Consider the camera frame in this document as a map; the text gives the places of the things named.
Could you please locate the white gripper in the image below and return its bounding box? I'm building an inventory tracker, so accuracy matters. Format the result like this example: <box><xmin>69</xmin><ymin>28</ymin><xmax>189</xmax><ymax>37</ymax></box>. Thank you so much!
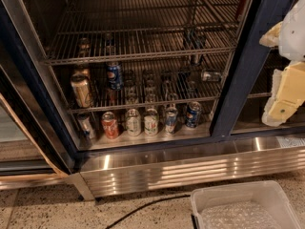
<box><xmin>259</xmin><ymin>0</ymin><xmax>305</xmax><ymax>127</ymax></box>

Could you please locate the orange soda can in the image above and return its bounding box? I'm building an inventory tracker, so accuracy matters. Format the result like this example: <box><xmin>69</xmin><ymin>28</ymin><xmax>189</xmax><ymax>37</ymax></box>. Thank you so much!
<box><xmin>71</xmin><ymin>73</ymin><xmax>93</xmax><ymax>108</ymax></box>

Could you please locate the dark blue Pepsi can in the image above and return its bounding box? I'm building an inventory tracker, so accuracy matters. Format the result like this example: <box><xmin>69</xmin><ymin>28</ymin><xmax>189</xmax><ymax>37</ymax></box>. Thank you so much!
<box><xmin>185</xmin><ymin>101</ymin><xmax>202</xmax><ymax>128</ymax></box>

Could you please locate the blue silver can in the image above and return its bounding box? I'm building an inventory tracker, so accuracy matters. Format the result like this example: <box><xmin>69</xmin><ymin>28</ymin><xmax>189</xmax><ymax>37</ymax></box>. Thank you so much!
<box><xmin>165</xmin><ymin>107</ymin><xmax>178</xmax><ymax>135</ymax></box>

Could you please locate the stainless steel commercial fridge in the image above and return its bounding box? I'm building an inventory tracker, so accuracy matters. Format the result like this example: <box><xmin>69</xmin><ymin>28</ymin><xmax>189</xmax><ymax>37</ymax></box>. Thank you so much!
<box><xmin>0</xmin><ymin>0</ymin><xmax>304</xmax><ymax>200</ymax></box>

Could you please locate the white green Sprite can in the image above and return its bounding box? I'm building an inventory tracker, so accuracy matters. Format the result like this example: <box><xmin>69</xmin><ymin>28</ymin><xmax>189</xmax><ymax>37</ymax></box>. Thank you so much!
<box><xmin>144</xmin><ymin>108</ymin><xmax>159</xmax><ymax>135</ymax></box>

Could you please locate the white green can left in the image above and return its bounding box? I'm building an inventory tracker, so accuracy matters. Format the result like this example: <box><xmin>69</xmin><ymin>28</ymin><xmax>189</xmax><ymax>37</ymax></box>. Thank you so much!
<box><xmin>126</xmin><ymin>109</ymin><xmax>141</xmax><ymax>136</ymax></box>

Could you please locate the red Coca-Cola can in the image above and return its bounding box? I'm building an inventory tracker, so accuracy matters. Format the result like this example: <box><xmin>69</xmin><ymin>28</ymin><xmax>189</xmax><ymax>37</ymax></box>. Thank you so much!
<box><xmin>101</xmin><ymin>112</ymin><xmax>119</xmax><ymax>139</ymax></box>

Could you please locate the silver can bottom left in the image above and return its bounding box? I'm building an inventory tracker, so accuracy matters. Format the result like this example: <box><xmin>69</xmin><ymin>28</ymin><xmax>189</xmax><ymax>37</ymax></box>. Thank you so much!
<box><xmin>76</xmin><ymin>114</ymin><xmax>96</xmax><ymax>139</ymax></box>

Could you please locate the open glass fridge door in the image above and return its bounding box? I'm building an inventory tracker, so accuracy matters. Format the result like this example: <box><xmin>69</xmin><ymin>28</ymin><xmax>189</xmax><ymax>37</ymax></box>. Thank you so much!
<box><xmin>0</xmin><ymin>4</ymin><xmax>74</xmax><ymax>190</ymax></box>

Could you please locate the clear lying bottle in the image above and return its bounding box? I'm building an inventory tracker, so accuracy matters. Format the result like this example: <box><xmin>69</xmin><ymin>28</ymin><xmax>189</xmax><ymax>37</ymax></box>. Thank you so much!
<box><xmin>201</xmin><ymin>70</ymin><xmax>222</xmax><ymax>82</ymax></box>

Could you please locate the clear plastic bin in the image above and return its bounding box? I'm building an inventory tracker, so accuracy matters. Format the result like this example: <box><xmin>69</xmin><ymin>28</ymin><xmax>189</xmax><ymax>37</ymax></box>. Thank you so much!
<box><xmin>191</xmin><ymin>180</ymin><xmax>302</xmax><ymax>229</ymax></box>

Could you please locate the bubble wrap sheet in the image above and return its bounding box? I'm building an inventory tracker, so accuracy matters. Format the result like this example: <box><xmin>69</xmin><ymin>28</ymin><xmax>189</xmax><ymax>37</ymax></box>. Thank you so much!
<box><xmin>201</xmin><ymin>201</ymin><xmax>282</xmax><ymax>229</ymax></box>

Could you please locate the right compartment wire shelf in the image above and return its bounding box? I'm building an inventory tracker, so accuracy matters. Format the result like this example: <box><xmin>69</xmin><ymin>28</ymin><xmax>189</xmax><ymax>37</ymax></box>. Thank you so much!
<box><xmin>248</xmin><ymin>50</ymin><xmax>289</xmax><ymax>98</ymax></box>

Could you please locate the middle wire fridge shelf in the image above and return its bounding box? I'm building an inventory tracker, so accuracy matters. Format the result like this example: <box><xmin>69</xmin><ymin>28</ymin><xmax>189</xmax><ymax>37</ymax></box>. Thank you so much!
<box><xmin>65</xmin><ymin>52</ymin><xmax>231</xmax><ymax>115</ymax></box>

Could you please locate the wire fridge shelf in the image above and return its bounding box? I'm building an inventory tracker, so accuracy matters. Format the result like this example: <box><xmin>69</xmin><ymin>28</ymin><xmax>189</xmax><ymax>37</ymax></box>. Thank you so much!
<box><xmin>45</xmin><ymin>0</ymin><xmax>240</xmax><ymax>66</ymax></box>
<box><xmin>65</xmin><ymin>52</ymin><xmax>231</xmax><ymax>115</ymax></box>

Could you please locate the black floor cable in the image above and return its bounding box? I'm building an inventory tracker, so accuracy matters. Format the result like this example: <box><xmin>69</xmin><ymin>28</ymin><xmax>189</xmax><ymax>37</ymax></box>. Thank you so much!
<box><xmin>104</xmin><ymin>193</ymin><xmax>192</xmax><ymax>229</ymax></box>

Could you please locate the upper wire fridge shelf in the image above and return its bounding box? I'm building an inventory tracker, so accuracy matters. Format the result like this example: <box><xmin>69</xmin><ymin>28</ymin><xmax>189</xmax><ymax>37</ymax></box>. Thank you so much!
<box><xmin>45</xmin><ymin>0</ymin><xmax>240</xmax><ymax>66</ymax></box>

